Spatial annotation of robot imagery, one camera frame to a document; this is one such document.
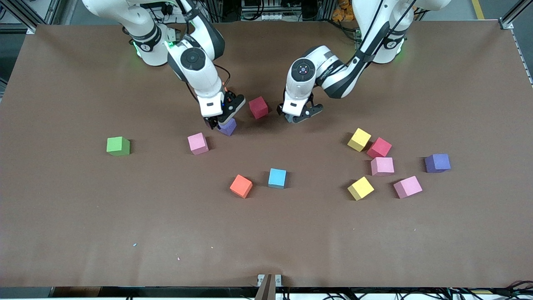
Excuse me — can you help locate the purple foam cube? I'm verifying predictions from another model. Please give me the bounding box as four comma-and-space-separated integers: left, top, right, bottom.
425, 153, 451, 173
217, 118, 237, 136

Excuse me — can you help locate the red foam cube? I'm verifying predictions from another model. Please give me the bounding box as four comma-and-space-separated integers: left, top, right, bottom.
249, 96, 269, 120
366, 137, 393, 159

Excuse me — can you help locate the yellow foam cube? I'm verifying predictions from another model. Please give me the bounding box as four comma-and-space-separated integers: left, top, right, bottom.
347, 176, 375, 201
347, 127, 372, 153

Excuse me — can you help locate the pink foam cube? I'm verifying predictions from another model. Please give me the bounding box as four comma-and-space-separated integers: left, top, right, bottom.
187, 132, 209, 156
371, 157, 395, 177
393, 175, 423, 199

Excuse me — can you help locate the blue foam cube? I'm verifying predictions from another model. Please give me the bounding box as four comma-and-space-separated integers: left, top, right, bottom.
268, 168, 287, 189

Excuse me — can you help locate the green foam cube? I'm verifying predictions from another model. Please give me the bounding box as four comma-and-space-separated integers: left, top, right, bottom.
106, 136, 130, 157

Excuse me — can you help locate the dark equipment box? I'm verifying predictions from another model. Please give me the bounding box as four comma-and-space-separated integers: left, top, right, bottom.
241, 0, 321, 21

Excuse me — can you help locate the bag of orange objects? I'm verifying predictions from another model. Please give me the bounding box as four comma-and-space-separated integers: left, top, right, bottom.
332, 0, 354, 22

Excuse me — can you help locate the white power strip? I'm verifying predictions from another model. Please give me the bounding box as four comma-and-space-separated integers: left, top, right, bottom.
160, 0, 184, 15

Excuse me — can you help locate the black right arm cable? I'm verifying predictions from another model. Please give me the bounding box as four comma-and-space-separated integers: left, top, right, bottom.
185, 62, 232, 103

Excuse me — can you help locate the metal table bracket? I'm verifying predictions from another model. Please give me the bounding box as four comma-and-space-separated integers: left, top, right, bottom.
257, 274, 282, 288

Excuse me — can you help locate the brown camera mount pole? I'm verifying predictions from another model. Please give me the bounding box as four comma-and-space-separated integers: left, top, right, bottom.
254, 274, 276, 300

